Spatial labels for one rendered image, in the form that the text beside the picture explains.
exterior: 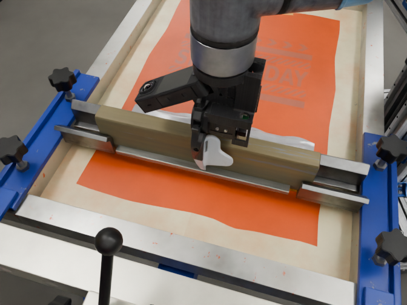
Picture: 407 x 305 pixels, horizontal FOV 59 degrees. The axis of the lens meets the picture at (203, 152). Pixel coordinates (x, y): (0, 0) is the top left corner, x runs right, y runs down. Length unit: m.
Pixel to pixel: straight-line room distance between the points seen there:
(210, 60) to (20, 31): 2.47
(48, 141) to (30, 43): 2.05
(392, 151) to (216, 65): 0.32
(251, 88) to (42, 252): 0.34
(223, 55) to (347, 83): 0.48
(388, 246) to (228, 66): 0.30
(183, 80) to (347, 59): 0.51
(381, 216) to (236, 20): 0.37
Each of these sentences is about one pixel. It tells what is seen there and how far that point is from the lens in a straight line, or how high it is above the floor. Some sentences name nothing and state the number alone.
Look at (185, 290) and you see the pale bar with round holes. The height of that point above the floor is 1.04.
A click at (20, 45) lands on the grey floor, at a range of 2.70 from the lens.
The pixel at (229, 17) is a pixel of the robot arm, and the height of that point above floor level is 1.29.
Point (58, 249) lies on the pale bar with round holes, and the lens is 0.52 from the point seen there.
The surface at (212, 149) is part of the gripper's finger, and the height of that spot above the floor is 1.06.
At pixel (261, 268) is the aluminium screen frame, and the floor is 0.99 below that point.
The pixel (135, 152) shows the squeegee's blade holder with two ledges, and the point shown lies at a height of 0.99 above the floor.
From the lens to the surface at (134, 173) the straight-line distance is 0.64.
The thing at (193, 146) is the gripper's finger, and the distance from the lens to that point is 0.50.
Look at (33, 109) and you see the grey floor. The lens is 2.23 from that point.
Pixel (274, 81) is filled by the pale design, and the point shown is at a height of 0.95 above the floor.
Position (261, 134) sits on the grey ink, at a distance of 0.69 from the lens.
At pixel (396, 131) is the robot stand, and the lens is 1.41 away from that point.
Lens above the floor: 1.49
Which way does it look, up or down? 54 degrees down
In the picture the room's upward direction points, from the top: straight up
